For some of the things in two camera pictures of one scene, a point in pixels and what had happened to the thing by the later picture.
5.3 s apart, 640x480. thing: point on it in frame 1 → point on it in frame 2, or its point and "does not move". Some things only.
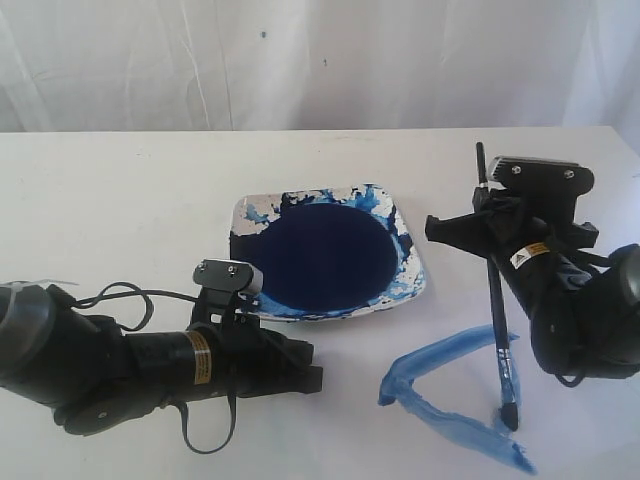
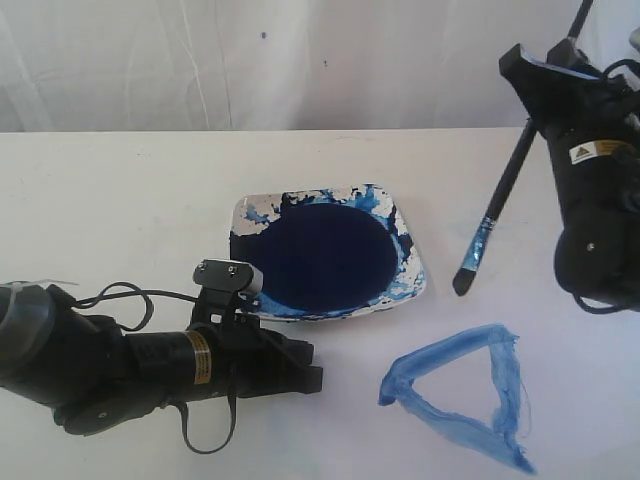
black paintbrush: (509, 409) → (464, 275)
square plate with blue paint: (324, 252) does not move
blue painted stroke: (404, 373) does not move
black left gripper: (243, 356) does not move
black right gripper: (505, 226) → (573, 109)
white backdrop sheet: (179, 65) does not move
